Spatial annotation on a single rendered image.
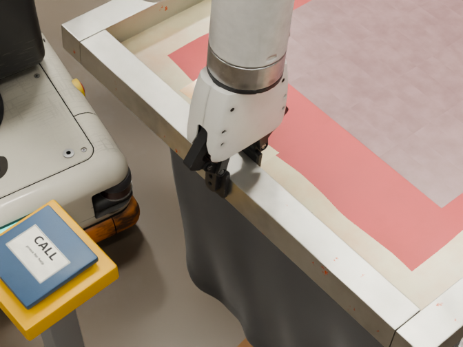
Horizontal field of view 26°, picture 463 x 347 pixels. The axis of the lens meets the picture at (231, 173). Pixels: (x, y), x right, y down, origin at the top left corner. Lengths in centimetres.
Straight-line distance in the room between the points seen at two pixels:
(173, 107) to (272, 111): 15
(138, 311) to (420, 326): 132
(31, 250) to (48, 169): 95
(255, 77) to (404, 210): 27
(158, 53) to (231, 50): 33
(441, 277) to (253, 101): 27
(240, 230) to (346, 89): 26
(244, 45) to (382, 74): 38
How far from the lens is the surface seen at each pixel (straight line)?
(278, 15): 89
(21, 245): 119
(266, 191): 105
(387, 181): 114
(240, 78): 94
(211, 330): 221
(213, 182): 106
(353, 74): 125
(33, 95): 226
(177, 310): 223
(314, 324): 135
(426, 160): 117
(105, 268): 117
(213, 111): 96
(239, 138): 100
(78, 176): 211
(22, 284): 116
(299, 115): 118
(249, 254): 138
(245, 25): 89
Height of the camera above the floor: 195
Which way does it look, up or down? 53 degrees down
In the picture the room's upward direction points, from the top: straight up
